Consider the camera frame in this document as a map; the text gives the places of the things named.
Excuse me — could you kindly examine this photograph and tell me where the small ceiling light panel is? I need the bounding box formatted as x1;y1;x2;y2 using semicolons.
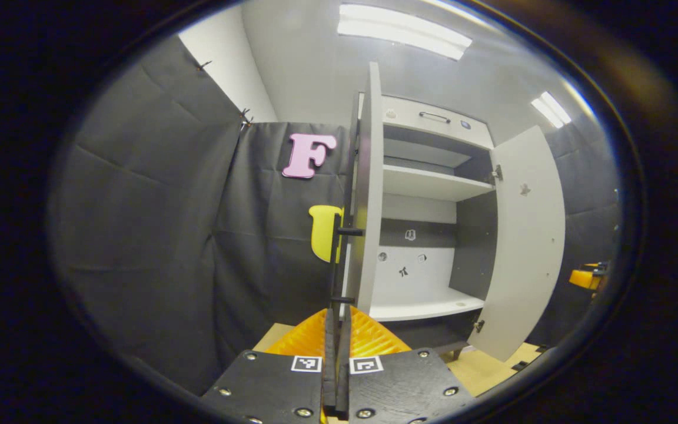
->
530;91;572;129

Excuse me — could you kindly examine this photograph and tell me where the grey double-door shoe cabinet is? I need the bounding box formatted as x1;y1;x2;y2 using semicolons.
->
339;91;500;360

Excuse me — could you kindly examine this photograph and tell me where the grey cabinet drawer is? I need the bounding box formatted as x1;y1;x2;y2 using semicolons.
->
381;94;496;151

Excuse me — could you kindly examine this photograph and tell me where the large ceiling light panel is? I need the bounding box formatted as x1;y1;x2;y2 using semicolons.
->
337;3;473;61

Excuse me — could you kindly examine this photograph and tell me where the black backdrop cloth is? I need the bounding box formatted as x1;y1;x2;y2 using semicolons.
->
48;35;622;395

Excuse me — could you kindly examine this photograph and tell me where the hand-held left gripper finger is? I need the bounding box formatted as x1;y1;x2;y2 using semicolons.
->
337;305;476;424
201;306;337;424

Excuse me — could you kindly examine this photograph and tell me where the grey cabinet door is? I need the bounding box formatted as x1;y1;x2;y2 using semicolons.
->
330;62;385;316
467;125;567;362

